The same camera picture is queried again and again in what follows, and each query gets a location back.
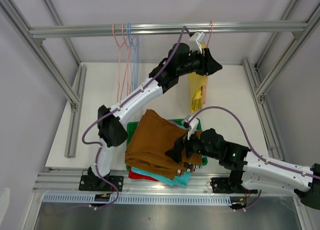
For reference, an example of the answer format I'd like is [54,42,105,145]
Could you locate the aluminium right frame posts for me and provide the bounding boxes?
[242,0,320,166]

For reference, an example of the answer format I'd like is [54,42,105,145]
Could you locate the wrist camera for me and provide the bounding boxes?
[181,115,199,140]
[188,31,206,54]

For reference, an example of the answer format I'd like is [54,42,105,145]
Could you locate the brown trousers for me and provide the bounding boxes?
[125,109,202,180]

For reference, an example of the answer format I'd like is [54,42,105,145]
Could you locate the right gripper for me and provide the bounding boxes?
[164,126,220,164]

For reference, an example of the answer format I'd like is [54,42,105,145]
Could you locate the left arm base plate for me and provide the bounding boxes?
[78,175,124,192]

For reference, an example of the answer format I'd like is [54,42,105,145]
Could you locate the aluminium front frame rail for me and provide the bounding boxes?
[32,169,306,197]

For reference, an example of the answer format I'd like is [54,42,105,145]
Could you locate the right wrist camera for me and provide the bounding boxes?
[181,115,199,140]

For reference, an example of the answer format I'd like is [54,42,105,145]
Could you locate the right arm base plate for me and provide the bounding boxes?
[210,177,259,194]

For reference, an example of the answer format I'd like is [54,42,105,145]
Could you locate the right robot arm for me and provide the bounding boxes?
[165,128,320,210]

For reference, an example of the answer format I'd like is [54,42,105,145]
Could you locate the aluminium frame posts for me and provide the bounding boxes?
[0,0,88,158]
[242,0,320,166]

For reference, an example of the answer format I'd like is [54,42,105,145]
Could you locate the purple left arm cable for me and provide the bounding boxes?
[81,25,193,212]

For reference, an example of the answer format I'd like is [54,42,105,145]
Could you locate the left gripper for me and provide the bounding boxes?
[176,47,222,77]

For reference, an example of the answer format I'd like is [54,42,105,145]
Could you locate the pink hanger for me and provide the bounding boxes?
[120,23,131,96]
[202,21,213,105]
[112,23,126,101]

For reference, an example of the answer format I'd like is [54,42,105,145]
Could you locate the aluminium hanging rail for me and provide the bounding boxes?
[29,20,308,39]

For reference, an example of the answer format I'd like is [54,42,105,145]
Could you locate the yellow trousers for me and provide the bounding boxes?
[187,41,208,113]

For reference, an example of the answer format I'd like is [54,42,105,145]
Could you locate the white slotted cable duct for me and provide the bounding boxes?
[42,194,232,206]

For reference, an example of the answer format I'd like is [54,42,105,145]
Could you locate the aluminium left frame posts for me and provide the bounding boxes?
[0,0,88,158]

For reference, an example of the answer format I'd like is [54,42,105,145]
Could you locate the red trousers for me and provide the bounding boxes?
[128,169,157,182]

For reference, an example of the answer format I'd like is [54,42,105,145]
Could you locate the blue hanger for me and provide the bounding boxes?
[134,35,140,90]
[126,22,136,91]

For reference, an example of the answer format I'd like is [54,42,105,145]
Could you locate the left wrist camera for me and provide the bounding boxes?
[188,31,206,54]

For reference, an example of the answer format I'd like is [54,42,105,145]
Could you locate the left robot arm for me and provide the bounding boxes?
[87,43,223,191]

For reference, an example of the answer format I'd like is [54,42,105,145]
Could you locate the teal trousers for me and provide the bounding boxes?
[129,167,192,187]

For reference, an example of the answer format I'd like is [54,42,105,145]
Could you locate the green plastic tray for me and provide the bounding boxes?
[126,119,208,166]

